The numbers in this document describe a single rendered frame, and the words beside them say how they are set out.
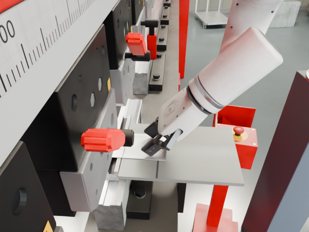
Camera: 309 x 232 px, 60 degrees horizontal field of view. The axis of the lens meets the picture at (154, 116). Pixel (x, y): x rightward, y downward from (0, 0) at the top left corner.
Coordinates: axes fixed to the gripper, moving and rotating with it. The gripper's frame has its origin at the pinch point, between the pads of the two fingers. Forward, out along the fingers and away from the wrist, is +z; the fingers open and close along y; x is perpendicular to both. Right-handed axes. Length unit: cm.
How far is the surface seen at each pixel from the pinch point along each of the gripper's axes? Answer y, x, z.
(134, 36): 12.4, -19.6, -21.2
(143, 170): 7.4, 0.7, 2.6
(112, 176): 8.2, -3.3, 8.5
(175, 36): -105, 13, 8
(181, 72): -215, 72, 62
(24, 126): 34.9, -23.9, -21.5
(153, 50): -14.2, -10.7, -11.2
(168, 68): -65, 11, 10
